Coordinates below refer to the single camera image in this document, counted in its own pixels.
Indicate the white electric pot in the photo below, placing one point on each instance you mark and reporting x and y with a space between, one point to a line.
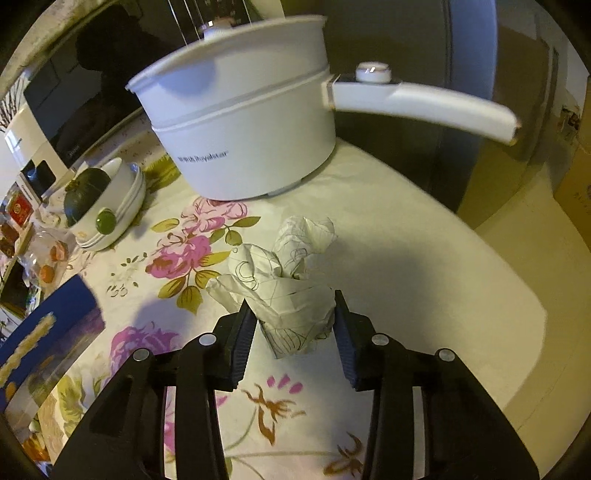
240 134

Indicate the small orange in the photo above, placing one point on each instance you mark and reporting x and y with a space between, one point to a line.
58 253
46 273

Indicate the cardboard box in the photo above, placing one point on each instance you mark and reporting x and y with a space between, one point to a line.
575 194

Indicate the grey refrigerator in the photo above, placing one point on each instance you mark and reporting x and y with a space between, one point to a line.
415 41

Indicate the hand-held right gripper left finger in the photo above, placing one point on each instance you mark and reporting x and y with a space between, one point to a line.
242 346

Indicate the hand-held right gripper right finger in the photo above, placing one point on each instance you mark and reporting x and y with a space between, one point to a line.
348 346

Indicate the blue snack package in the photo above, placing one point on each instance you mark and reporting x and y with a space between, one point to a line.
60 323

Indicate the green pumpkin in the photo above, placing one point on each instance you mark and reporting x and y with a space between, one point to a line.
85 194

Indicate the green lime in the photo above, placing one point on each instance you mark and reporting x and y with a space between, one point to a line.
105 221

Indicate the white air fryer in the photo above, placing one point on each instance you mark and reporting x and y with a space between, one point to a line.
27 138

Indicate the floral tablecloth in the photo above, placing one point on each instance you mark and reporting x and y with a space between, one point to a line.
415 258

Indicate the white bowl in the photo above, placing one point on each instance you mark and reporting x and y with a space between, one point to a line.
131 207
121 180

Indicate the black microwave oven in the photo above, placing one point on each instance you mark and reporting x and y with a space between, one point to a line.
92 92

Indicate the red box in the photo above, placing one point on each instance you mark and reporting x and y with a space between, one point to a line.
21 207

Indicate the printed paper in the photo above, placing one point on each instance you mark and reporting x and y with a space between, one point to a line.
281 286

